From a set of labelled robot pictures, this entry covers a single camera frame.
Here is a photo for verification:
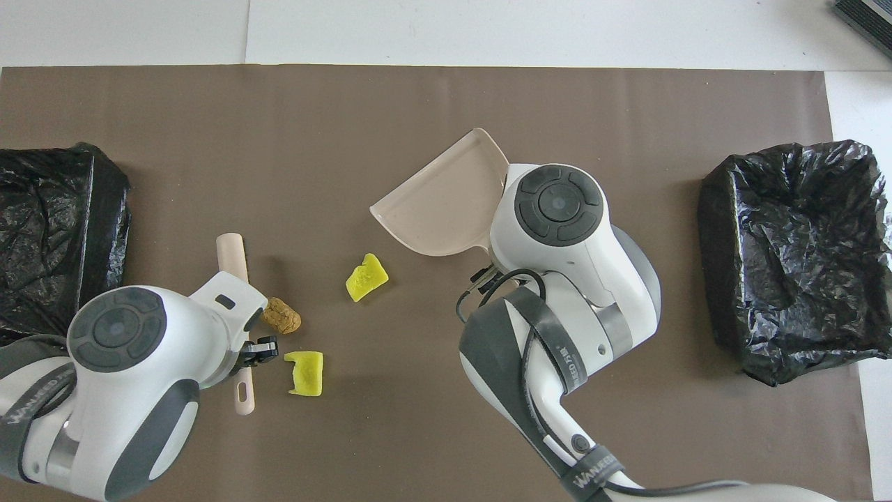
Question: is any brown cork-like lump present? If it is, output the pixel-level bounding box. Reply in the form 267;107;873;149
261;297;302;335

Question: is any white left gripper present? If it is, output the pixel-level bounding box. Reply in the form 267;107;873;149
188;271;279;368

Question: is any yellow foam piece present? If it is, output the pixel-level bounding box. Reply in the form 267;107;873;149
345;252;390;303
284;351;324;397

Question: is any beige plastic dustpan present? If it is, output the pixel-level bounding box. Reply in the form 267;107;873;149
369;128;512;257

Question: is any brown paper table mat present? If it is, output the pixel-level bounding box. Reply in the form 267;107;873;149
0;65;875;502

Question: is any dark ribbed device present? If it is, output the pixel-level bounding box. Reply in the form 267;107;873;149
832;0;892;59

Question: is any beige hand brush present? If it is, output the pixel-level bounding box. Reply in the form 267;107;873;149
215;234;256;417

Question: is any black bag lined bin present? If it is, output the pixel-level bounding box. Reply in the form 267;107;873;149
0;142;132;344
698;139;892;388

